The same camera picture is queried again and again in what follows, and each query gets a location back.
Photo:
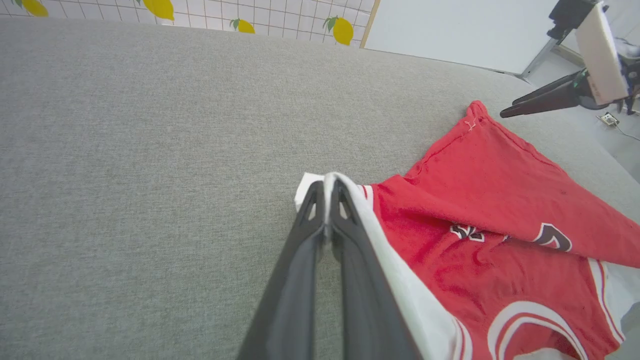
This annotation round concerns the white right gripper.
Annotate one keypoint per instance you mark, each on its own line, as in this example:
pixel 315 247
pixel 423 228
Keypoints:
pixel 602 60

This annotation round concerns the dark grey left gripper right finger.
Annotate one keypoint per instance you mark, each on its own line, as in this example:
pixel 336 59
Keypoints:
pixel 365 300

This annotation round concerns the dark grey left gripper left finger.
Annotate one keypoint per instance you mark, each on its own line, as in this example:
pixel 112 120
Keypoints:
pixel 292 290

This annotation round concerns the red and white jersey garment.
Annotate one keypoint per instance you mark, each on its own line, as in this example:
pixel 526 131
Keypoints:
pixel 500 175

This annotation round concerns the grey metal panel leg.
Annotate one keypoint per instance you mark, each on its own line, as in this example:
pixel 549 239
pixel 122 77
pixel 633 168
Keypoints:
pixel 537 59

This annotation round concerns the white floor power socket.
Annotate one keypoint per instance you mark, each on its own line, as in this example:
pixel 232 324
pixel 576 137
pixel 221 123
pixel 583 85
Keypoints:
pixel 608 119

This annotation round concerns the plain white board panel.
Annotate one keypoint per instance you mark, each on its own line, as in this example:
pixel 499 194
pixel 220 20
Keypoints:
pixel 450 30

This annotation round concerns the lemon print restaurant backdrop panel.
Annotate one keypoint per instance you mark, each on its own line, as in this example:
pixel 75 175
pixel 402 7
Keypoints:
pixel 210 10

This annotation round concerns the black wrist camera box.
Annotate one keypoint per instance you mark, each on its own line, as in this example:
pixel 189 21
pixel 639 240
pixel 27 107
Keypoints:
pixel 572 15

